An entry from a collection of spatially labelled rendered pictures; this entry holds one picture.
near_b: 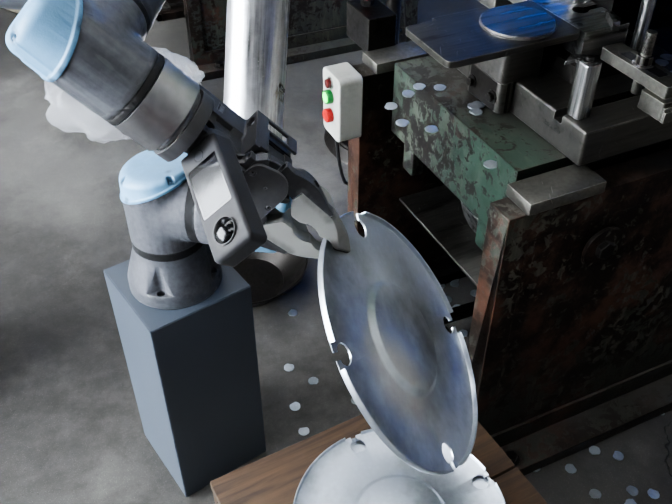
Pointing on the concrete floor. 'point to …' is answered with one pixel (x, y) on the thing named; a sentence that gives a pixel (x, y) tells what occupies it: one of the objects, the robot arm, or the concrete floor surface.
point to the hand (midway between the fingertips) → (335, 251)
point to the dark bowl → (271, 274)
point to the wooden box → (262, 475)
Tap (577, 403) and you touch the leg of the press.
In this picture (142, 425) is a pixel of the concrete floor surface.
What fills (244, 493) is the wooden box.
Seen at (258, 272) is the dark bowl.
